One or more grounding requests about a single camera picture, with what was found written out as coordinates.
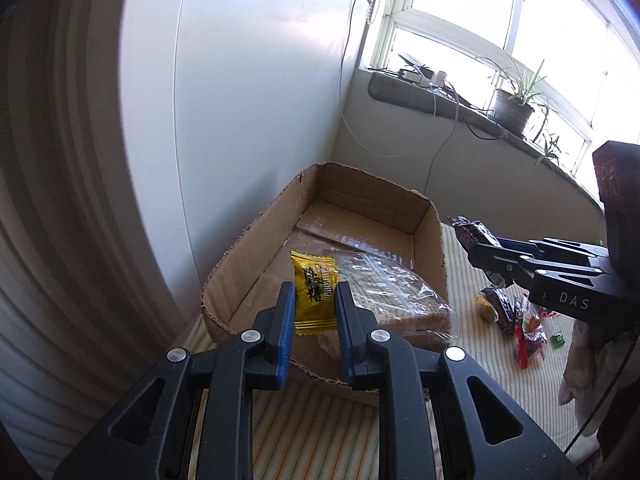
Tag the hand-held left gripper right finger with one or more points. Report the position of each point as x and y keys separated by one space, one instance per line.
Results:
x=344 y=330

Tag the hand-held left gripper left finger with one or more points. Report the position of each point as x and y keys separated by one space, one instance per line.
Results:
x=286 y=330

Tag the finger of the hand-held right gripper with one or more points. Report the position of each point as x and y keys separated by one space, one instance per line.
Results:
x=515 y=245
x=495 y=260

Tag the brown chocolate bar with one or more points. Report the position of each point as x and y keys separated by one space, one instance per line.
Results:
x=472 y=232
x=505 y=307

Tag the yellow candy packet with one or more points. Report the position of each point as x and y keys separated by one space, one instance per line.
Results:
x=315 y=285

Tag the cardboard box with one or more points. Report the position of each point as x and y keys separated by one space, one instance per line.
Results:
x=370 y=200

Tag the yellow snack packet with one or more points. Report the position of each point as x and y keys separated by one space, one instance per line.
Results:
x=484 y=307

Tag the clear bag of wafers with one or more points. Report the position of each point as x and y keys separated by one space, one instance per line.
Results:
x=390 y=290

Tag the red snack packet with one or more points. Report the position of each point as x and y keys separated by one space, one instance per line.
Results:
x=530 y=340

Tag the green candy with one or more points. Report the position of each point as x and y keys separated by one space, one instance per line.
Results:
x=557 y=340

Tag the potted spider plant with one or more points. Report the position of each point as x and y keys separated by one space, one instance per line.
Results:
x=512 y=110

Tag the white charger plug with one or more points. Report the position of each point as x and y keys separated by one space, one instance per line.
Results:
x=440 y=76

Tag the grey windowsill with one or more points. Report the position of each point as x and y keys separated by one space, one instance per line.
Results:
x=400 y=92

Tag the white power strip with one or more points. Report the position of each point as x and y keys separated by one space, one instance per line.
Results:
x=412 y=77

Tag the dark flat device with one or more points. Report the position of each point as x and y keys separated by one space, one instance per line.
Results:
x=412 y=60

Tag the white wardrobe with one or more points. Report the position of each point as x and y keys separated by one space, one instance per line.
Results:
x=240 y=85

